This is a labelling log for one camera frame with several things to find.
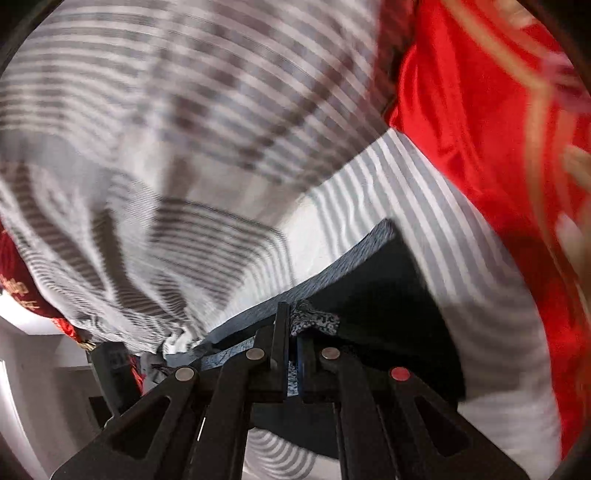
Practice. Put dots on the grey striped duvet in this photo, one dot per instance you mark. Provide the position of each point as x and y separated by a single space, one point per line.
168 164

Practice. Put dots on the red embroidered cushion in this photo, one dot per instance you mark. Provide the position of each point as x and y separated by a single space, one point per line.
488 94

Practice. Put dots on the small red cushion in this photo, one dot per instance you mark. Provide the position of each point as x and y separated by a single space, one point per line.
18 282

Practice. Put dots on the black pants blue patterned stripe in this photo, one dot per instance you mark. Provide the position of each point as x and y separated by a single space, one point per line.
387 316

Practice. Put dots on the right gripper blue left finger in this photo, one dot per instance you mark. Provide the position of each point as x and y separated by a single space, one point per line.
279 353

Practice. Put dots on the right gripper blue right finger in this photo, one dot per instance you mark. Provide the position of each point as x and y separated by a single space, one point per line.
309 378

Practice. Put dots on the white grey striped bedsheet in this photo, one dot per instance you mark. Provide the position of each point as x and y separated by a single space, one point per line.
471 276

